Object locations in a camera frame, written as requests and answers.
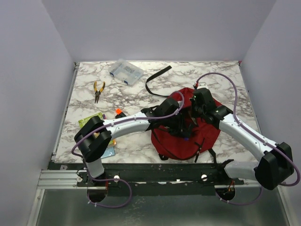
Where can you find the yellow black pliers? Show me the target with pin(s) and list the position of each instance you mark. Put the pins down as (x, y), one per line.
(98, 91)

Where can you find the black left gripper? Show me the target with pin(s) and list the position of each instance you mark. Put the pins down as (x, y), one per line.
(180, 130)

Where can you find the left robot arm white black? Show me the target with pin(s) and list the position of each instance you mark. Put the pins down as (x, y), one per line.
(94, 137)

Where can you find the black marker orange cap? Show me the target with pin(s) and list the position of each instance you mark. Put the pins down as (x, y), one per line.
(119, 114)

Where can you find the clear plastic organizer box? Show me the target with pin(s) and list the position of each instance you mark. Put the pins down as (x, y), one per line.
(125, 72)

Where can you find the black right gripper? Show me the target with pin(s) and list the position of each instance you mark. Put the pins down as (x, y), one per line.
(193, 114)

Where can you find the red backpack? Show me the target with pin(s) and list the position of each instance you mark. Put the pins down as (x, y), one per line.
(202, 139)

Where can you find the light blue notebook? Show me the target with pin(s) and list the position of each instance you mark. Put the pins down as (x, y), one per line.
(109, 152)

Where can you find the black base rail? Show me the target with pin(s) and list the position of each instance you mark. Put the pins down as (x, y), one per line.
(124, 179)

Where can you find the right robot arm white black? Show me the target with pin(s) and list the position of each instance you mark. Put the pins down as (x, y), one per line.
(274, 161)

